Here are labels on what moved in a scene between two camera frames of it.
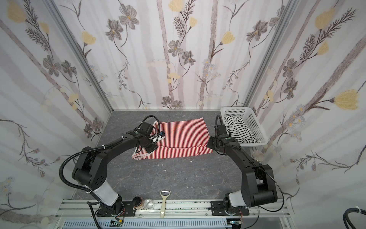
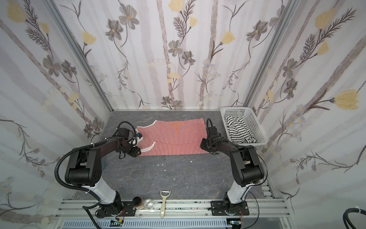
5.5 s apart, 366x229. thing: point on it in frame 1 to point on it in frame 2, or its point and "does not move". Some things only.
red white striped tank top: [183, 137] does not move
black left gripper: [154, 139] to [133, 150]
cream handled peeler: [164, 194] does not move
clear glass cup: [148, 204] does not move
